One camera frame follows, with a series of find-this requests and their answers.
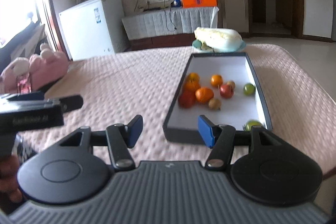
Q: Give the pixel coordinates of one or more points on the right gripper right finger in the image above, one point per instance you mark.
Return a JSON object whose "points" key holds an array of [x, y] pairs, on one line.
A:
{"points": [[220, 139]]}

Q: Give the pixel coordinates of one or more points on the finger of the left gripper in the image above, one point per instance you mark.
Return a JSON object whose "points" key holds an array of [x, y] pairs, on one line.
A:
{"points": [[69, 103], [34, 96]]}

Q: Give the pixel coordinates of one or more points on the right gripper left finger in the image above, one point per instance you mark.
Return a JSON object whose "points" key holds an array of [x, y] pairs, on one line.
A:
{"points": [[120, 138]]}

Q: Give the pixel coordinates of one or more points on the small green tomato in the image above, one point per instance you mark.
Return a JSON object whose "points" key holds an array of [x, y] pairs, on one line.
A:
{"points": [[249, 124]]}

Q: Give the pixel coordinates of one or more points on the tan longan fruit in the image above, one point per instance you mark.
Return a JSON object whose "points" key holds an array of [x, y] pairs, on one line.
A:
{"points": [[231, 84], [214, 104]]}

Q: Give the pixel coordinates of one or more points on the orange mandarin with stem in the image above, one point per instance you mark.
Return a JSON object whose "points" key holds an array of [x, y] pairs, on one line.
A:
{"points": [[204, 95]]}

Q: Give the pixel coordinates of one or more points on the small red apple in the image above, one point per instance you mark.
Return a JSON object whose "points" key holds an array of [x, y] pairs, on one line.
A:
{"points": [[226, 91]]}

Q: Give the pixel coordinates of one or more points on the wrinkled red apple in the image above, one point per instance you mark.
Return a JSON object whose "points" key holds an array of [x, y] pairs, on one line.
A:
{"points": [[186, 100]]}

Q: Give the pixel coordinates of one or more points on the yellow orange tomato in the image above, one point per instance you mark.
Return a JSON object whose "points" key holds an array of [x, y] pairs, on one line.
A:
{"points": [[216, 81]]}

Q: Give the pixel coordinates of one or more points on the large orange mandarin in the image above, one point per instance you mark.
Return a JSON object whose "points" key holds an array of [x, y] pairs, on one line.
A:
{"points": [[191, 86]]}

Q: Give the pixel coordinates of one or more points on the person's left hand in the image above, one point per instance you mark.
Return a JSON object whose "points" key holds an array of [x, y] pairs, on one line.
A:
{"points": [[9, 183]]}

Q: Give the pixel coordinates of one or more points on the pink plush toy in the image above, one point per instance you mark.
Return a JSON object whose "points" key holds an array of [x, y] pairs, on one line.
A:
{"points": [[24, 75]]}

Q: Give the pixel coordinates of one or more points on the pink quilted tablecloth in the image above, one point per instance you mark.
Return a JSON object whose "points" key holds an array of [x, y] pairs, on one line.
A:
{"points": [[115, 88]]}

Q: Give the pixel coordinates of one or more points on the grey white cardboard box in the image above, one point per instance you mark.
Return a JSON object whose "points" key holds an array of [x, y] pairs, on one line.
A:
{"points": [[181, 125]]}

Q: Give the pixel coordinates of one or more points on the white chest freezer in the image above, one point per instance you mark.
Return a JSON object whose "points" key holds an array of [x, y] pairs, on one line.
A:
{"points": [[94, 28]]}

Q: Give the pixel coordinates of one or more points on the light blue plate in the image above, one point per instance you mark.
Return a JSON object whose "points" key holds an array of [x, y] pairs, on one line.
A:
{"points": [[203, 48]]}

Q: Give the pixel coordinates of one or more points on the napa cabbage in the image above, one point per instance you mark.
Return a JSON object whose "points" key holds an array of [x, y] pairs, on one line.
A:
{"points": [[219, 38]]}

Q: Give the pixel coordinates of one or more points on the cabinet with white cloth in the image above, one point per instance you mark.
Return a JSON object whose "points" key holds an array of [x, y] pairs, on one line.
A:
{"points": [[173, 27]]}

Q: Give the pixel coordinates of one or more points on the blue glass bottle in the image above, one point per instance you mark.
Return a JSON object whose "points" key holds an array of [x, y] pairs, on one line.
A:
{"points": [[176, 3]]}

